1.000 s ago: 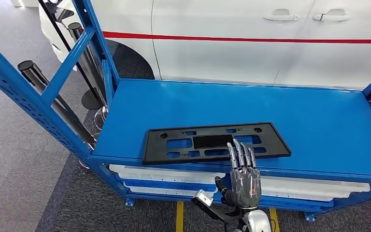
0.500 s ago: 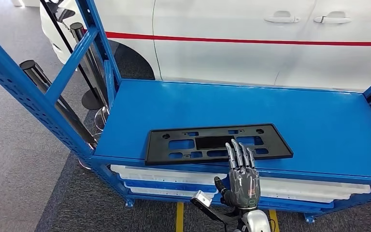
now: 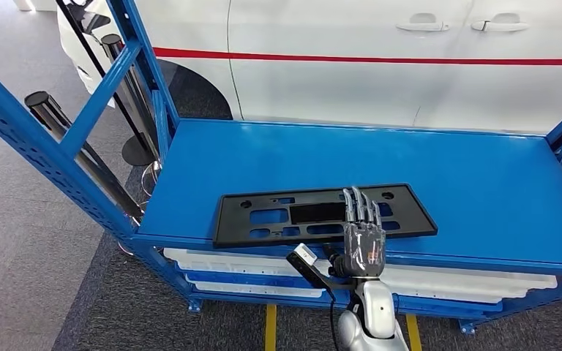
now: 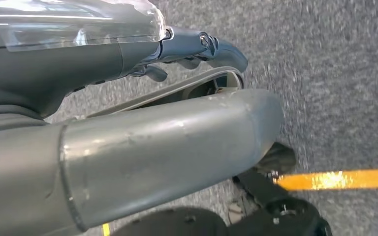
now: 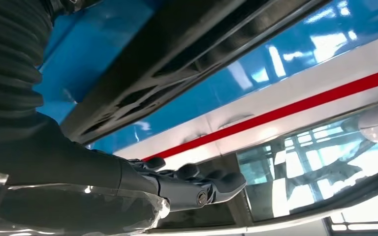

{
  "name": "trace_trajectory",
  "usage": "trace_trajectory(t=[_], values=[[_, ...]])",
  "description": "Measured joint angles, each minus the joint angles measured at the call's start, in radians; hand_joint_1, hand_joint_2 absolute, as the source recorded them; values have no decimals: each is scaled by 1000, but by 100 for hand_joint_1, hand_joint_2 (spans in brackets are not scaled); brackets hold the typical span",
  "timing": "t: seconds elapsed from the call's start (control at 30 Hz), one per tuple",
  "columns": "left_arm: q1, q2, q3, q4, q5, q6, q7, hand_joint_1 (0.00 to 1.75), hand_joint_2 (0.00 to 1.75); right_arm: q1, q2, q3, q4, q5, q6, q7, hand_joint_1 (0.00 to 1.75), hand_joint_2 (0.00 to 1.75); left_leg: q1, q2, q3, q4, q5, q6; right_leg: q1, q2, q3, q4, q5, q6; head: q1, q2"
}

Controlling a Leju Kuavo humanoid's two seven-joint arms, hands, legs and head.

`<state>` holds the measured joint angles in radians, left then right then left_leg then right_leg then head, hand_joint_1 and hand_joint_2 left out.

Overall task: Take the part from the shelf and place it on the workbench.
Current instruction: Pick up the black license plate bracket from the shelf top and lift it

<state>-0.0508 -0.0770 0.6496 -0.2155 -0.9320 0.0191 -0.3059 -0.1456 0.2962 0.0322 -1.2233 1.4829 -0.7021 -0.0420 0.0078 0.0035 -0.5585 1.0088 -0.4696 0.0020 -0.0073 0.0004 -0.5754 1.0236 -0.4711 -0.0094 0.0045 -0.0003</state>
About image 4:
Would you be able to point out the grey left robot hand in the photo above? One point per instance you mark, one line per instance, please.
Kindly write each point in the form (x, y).
(143, 156)

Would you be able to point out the grey left robot leg shell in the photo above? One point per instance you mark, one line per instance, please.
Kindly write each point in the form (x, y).
(163, 92)

